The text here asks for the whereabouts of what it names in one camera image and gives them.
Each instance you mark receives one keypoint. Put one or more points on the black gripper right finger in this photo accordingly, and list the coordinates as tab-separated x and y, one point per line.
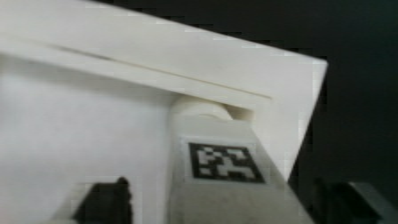
351	204

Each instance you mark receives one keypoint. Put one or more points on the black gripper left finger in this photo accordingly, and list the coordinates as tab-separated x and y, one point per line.
106	207

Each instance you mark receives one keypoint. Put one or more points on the white table leg with tag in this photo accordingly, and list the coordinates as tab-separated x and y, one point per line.
226	186

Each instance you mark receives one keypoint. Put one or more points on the white square tabletop part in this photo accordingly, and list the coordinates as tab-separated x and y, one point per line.
84	134

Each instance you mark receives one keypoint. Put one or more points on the white fence right segment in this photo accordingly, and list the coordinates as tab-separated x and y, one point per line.
177	58

